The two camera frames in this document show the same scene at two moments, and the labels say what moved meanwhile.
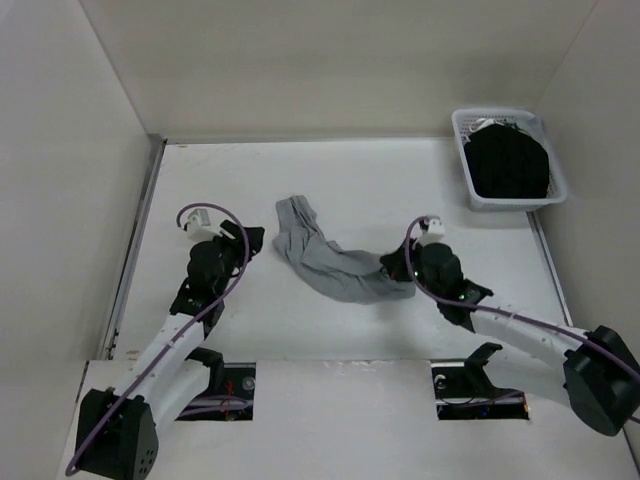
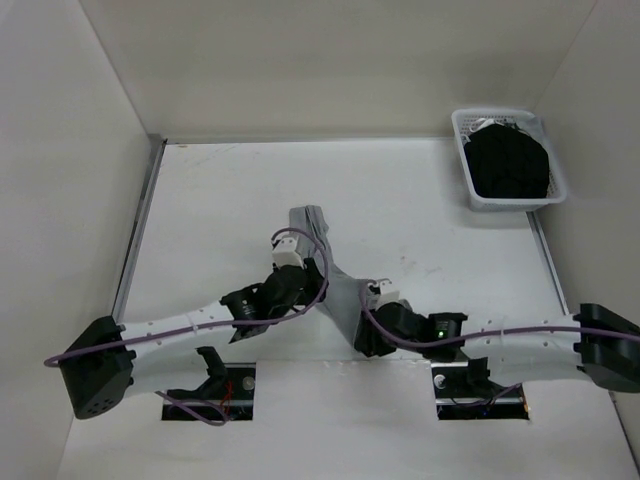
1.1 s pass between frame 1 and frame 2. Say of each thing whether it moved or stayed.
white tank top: stayed
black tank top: stayed
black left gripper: moved
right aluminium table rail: stayed
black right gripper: moved
